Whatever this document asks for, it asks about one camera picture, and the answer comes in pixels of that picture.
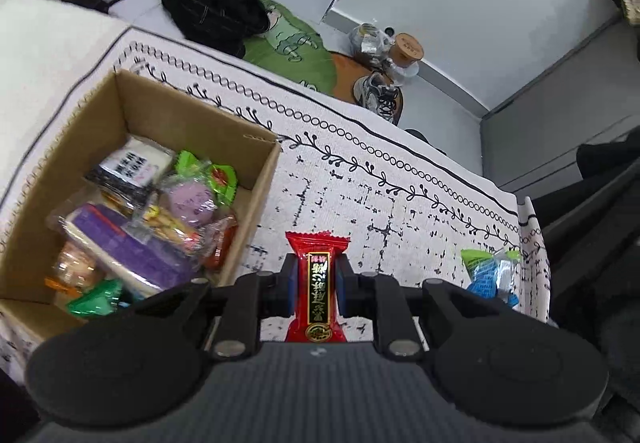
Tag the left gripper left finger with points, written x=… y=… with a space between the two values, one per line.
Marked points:
x=286 y=289

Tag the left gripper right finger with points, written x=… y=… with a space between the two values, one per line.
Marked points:
x=346 y=286

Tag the red candy packet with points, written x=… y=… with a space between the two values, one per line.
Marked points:
x=315 y=311

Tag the orange snack packet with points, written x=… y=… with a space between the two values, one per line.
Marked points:
x=219 y=236

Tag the purple round snack packet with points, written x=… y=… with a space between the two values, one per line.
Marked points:
x=188 y=199

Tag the black white seaweed packet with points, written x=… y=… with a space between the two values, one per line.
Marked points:
x=133 y=170

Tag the green snack packet with red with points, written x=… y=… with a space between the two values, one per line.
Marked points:
x=220 y=179

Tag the white black patterned bed blanket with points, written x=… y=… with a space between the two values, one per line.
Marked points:
x=407 y=209

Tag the blue green small packet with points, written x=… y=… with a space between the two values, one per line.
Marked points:
x=493 y=273

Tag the brown cardboard box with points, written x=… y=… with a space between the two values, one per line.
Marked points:
x=124 y=105

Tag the green packet in box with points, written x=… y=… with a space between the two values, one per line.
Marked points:
x=100 y=301

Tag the grey sneaker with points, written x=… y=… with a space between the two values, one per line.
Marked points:
x=378 y=96

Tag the clear pack of round crackers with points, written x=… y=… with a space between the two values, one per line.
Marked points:
x=74 y=272

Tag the wooden lid jar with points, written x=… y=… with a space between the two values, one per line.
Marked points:
x=405 y=55

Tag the green floor mat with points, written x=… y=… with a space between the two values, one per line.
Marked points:
x=292 y=49

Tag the glass jar with foil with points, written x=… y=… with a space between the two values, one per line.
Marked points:
x=369 y=43

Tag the black bag on floor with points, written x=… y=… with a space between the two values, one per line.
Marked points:
x=223 y=25

